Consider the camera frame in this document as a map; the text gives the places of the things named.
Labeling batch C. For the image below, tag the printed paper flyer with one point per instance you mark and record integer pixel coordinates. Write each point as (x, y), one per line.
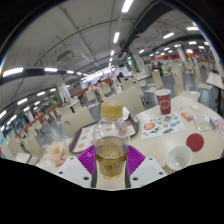
(163, 125)

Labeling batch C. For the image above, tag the small white wrapper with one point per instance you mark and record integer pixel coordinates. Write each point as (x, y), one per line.
(195, 107)

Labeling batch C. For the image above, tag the small red snack packet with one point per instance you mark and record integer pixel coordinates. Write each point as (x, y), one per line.
(187, 116)

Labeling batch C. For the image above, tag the white napkin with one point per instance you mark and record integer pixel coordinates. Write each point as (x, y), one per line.
(125, 114)

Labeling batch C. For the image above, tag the white patterned cup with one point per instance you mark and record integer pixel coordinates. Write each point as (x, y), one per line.
(179, 158)

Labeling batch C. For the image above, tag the dark brown food tray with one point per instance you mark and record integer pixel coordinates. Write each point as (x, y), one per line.
(134, 123)

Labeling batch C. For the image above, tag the ceiling air conditioner unit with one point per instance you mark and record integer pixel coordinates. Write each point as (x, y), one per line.
(66, 57)

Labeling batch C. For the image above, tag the clear plastic packet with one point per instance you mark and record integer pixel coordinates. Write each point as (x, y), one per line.
(203, 122)

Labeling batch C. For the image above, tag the pink table sticker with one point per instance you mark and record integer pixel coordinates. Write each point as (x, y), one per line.
(220, 128)

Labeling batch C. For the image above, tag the small purple packet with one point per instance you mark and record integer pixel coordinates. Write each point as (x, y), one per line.
(214, 122)

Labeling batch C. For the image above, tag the beige cafeteria chairs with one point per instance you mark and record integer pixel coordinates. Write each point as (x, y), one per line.
(76, 121)

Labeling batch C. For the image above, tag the ceiling strip lights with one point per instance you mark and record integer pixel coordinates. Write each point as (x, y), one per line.
(116, 36)

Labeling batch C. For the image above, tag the clear bottle with yellow drink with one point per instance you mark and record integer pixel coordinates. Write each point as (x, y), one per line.
(111, 133)

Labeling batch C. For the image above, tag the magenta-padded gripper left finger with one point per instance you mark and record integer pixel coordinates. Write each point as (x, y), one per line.
(85, 163)

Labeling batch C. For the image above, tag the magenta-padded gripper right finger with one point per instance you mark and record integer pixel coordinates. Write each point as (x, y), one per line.
(138, 163)

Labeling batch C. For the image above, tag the flat round red coaster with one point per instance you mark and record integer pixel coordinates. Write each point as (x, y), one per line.
(195, 142)

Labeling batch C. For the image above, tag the beige side table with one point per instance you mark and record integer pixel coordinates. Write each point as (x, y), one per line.
(215, 80)

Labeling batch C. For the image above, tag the red paper cup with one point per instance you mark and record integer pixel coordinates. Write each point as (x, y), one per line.
(164, 103)

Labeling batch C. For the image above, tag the person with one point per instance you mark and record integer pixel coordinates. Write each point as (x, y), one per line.
(120, 76)
(99, 83)
(91, 87)
(156, 65)

